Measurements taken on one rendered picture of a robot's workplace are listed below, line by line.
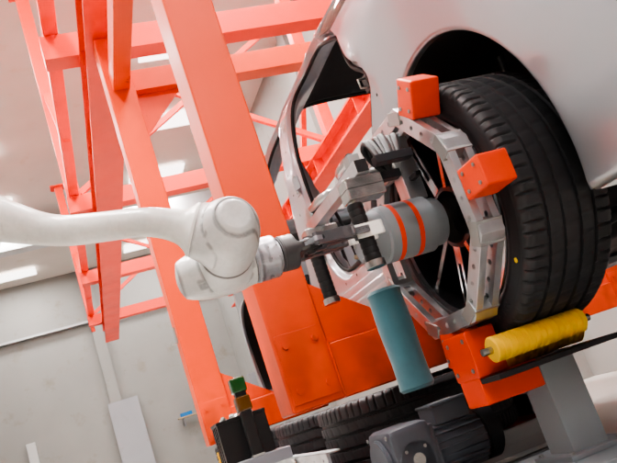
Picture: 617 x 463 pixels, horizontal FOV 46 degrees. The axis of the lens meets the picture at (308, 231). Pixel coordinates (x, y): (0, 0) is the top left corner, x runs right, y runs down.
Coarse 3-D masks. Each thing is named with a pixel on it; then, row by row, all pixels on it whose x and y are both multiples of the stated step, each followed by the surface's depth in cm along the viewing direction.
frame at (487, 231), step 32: (384, 128) 181; (416, 128) 166; (448, 128) 162; (448, 160) 157; (480, 224) 152; (480, 256) 154; (416, 288) 196; (480, 288) 158; (416, 320) 190; (448, 320) 174; (480, 320) 163
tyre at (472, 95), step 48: (480, 96) 164; (528, 96) 163; (480, 144) 159; (528, 144) 155; (528, 192) 152; (576, 192) 155; (528, 240) 152; (576, 240) 156; (528, 288) 156; (576, 288) 163
